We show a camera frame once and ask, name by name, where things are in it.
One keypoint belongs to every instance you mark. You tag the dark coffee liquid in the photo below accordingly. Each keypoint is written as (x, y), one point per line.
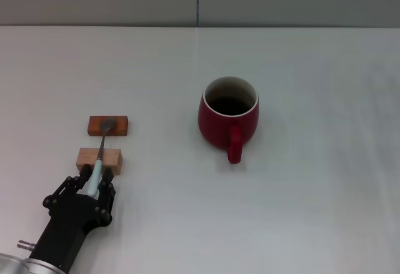
(229, 106)

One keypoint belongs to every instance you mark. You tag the light wooden block with notch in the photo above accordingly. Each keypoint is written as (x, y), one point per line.
(86, 158)

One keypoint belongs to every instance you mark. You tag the dark reddish wooden block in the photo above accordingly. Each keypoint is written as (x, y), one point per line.
(120, 127)

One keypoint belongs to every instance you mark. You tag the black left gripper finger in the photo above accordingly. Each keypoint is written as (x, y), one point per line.
(82, 178)
(107, 192)

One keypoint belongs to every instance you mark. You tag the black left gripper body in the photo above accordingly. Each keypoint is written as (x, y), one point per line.
(68, 221)

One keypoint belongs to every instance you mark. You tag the red ceramic mug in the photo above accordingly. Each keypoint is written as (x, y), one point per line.
(215, 130)

